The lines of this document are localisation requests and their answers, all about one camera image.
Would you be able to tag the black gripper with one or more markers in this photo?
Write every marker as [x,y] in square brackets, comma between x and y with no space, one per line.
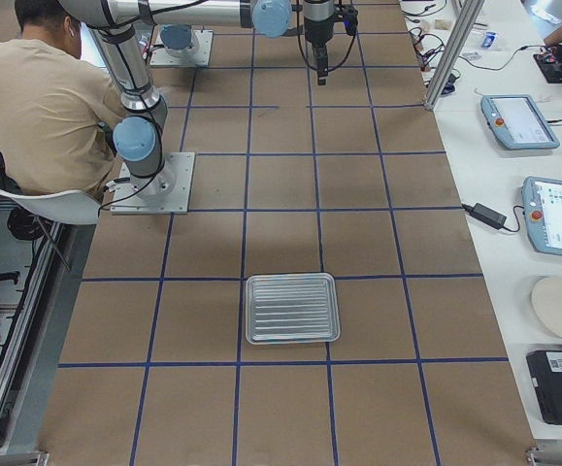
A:
[318,32]

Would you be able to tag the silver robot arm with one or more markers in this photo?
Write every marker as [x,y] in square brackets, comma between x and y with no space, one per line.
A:
[114,23]
[176,36]

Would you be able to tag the silver ribbed metal tray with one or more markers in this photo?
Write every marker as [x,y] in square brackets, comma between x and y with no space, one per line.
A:
[291,309]

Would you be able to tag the teach pendant far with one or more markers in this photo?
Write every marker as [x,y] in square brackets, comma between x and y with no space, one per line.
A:
[517,123]

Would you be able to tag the teach pendant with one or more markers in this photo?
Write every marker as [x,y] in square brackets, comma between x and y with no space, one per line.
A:
[517,123]
[542,202]

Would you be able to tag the black power adapter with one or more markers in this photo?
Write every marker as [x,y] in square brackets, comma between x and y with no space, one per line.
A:
[485,215]

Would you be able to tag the teach pendant near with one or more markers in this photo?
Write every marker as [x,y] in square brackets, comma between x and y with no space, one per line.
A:
[542,202]

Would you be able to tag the person in beige shirt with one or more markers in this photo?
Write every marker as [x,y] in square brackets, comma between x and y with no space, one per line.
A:
[56,110]

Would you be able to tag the white plastic chair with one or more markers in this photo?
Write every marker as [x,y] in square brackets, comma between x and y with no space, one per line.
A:
[74,207]

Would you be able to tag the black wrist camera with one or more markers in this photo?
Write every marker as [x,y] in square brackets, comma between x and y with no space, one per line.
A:
[349,17]

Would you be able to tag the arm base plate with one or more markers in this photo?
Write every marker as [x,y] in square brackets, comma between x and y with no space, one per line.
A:
[187,49]
[169,192]

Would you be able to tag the aluminium frame post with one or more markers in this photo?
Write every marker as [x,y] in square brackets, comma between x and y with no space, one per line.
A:
[457,38]

